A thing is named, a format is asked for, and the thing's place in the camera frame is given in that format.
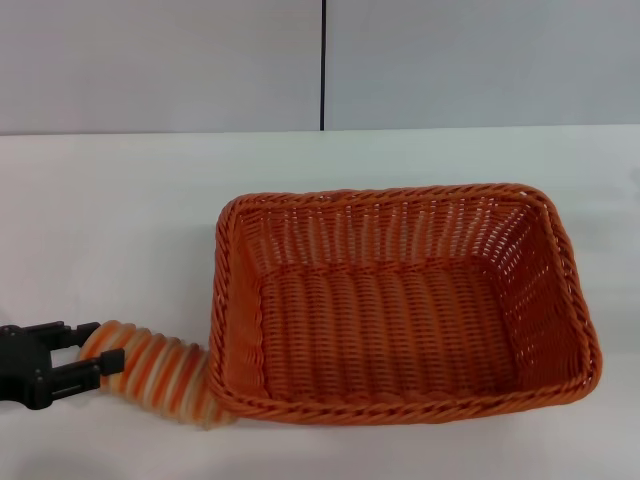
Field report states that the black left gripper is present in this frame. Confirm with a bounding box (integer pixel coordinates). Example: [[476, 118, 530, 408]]
[[0, 321, 125, 412]]

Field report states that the orange white striped bread roll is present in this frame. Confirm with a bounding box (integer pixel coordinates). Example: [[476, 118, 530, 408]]
[[74, 321, 236, 431]]

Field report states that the orange woven rectangular basket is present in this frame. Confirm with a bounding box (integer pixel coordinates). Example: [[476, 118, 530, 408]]
[[205, 183, 601, 419]]

